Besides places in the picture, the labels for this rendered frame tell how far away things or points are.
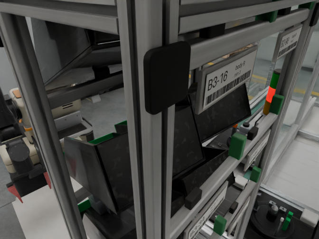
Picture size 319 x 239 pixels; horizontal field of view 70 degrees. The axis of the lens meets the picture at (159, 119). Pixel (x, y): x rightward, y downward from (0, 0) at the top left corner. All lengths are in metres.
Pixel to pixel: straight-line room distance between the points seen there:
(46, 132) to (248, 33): 0.23
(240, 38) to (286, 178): 1.12
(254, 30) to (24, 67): 0.21
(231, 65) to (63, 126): 1.10
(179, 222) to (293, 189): 1.03
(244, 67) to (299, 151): 1.31
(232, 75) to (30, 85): 0.19
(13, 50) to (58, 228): 0.85
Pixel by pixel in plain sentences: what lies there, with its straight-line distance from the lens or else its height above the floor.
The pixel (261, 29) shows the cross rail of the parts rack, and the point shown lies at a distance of 0.22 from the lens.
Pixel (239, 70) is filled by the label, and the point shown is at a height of 1.60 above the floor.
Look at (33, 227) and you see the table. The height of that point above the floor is 0.86.
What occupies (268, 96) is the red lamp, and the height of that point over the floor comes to 1.33.
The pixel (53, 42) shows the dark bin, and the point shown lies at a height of 1.62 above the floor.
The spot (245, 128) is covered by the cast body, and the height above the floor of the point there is 1.08.
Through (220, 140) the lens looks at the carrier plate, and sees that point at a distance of 1.21.
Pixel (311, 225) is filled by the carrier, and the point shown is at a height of 0.97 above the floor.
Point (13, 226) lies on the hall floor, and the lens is 2.31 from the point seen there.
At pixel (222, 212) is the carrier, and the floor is 0.97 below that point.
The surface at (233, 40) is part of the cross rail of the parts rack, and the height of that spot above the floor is 1.63.
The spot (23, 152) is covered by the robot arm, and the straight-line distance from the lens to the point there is 0.86.
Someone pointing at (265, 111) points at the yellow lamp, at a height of 1.27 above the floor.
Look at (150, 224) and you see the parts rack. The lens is 0.17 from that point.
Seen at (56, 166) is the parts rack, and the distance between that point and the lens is 0.32.
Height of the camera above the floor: 1.66
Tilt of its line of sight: 31 degrees down
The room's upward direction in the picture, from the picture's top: straight up
